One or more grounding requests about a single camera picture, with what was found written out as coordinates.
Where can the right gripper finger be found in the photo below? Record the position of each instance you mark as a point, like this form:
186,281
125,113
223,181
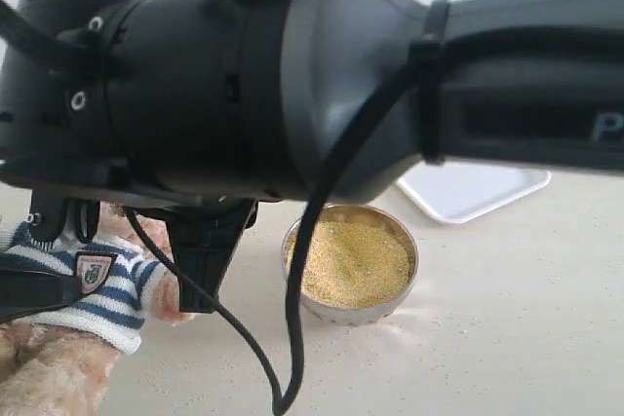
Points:
203,241

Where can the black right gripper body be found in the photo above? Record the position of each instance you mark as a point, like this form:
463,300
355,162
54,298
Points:
161,214

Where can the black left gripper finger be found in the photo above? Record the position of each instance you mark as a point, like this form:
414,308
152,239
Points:
29,290

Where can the pink teddy bear striped sweater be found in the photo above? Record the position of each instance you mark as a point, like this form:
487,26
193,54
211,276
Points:
59,362

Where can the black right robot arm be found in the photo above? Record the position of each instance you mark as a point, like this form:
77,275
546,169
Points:
195,110

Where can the steel bowl of millet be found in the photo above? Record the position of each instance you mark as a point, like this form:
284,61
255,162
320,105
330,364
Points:
361,266

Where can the white rectangular plastic tray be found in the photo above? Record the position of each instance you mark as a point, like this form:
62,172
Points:
459,193

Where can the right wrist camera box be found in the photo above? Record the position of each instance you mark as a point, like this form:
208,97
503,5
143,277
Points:
63,221

